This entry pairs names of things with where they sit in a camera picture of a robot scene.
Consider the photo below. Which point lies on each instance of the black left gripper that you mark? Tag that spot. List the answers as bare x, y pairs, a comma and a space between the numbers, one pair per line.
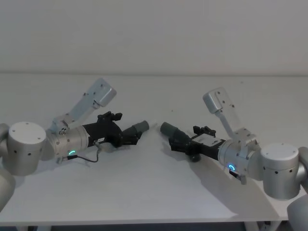
103, 132

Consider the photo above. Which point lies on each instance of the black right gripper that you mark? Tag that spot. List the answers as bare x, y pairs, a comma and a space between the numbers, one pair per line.
207, 146

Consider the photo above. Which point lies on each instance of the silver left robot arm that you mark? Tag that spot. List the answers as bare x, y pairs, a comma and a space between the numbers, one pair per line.
26, 146

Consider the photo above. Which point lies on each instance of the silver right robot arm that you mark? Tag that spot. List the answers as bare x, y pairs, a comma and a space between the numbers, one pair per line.
279, 168

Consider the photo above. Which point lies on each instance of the white table cloth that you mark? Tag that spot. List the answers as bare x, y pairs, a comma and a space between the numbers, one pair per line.
149, 187

